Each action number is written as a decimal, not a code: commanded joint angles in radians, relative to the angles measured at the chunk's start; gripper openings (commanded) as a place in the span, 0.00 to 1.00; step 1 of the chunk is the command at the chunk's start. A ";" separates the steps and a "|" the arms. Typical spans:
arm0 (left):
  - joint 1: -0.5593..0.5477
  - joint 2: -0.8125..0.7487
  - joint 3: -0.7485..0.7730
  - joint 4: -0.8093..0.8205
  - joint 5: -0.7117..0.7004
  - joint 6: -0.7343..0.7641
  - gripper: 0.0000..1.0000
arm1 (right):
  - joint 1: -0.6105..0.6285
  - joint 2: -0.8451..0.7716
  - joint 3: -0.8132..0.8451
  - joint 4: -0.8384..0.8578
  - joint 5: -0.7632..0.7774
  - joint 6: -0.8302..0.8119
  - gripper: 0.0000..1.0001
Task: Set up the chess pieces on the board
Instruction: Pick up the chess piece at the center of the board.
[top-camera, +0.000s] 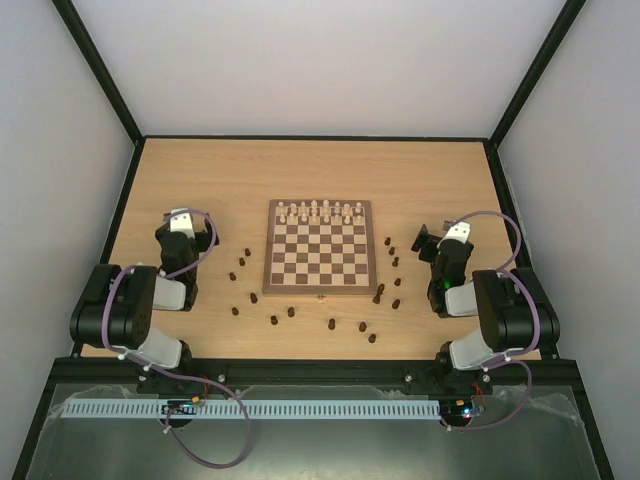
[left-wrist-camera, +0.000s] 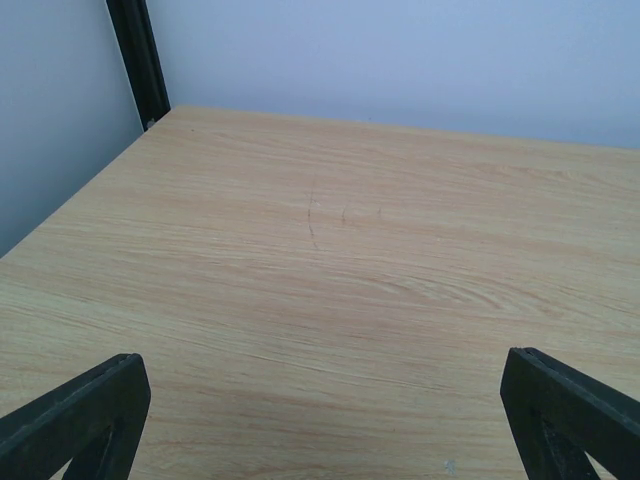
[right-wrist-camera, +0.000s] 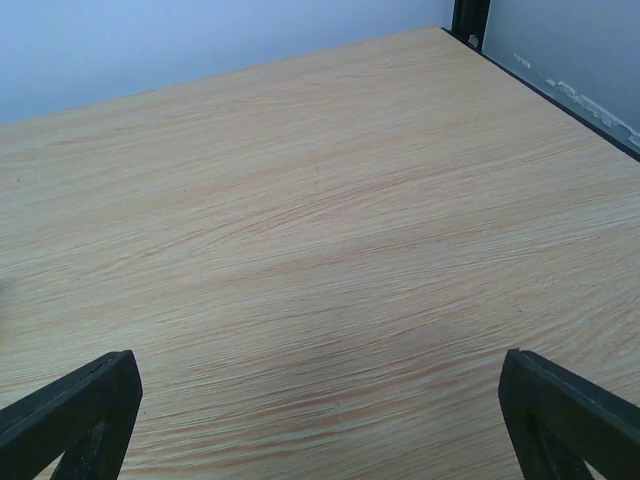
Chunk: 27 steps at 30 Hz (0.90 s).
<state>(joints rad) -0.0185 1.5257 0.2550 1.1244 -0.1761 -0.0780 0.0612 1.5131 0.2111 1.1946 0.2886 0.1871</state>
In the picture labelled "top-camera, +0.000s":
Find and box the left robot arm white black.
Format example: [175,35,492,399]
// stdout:
[69,207,219,393]

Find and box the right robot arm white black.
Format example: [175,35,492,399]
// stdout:
[411,222,560,392]

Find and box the tall dark piece by board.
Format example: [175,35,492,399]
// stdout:
[372,283,385,304]

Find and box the white chess piece row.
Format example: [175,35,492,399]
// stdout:
[269,199,371,226]

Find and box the wooden chess board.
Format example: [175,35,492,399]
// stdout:
[262,206,378,297]

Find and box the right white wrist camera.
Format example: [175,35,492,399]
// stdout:
[443,222,471,244]

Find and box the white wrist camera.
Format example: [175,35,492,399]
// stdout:
[443,222,471,244]
[168,208,195,238]

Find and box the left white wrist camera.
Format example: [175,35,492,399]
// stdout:
[168,208,195,238]

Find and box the black aluminium frame rail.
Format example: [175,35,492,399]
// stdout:
[49,357,581,396]

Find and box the grey slotted cable duct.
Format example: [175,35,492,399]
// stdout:
[61,399,441,421]

